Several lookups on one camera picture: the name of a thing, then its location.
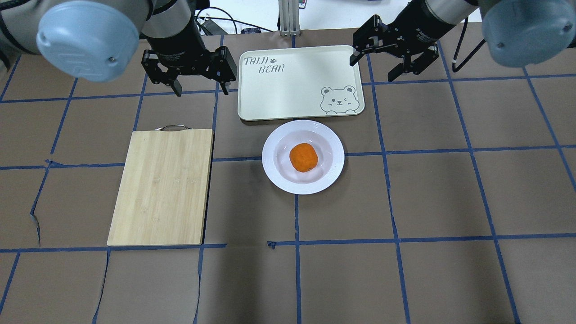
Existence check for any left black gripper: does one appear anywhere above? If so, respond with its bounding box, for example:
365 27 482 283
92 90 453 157
141 27 238 97

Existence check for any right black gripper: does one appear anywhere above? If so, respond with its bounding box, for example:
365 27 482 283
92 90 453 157
350 0 455 82

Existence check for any orange fruit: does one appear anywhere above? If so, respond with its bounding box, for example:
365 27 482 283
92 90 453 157
289 142 319 173

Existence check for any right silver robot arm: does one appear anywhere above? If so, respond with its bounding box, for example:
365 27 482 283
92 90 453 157
350 0 576 81

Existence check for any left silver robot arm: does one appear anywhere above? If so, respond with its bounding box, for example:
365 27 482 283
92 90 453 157
1 0 238 96

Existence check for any cream bear tray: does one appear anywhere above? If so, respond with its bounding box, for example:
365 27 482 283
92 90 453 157
237 45 365 122

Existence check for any white round plate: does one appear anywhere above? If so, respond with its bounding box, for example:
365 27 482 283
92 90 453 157
261 120 344 195

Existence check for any bamboo cutting board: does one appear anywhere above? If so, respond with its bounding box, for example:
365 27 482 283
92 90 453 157
107 128 214 247

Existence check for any aluminium frame post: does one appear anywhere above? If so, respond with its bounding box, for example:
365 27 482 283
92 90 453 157
278 0 301 37

